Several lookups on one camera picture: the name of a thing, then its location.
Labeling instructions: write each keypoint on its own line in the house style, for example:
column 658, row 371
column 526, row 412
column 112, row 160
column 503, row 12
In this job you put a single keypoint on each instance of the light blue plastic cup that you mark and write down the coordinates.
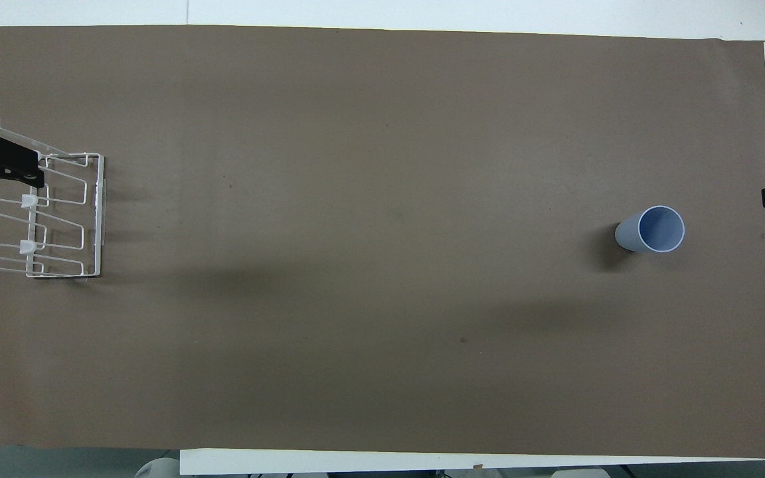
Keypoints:
column 631, row 236

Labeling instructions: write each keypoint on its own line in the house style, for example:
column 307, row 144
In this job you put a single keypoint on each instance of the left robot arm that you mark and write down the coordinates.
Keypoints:
column 159, row 469

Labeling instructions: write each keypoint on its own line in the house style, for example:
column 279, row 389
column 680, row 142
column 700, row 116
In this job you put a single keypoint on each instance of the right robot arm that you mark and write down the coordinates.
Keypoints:
column 580, row 474

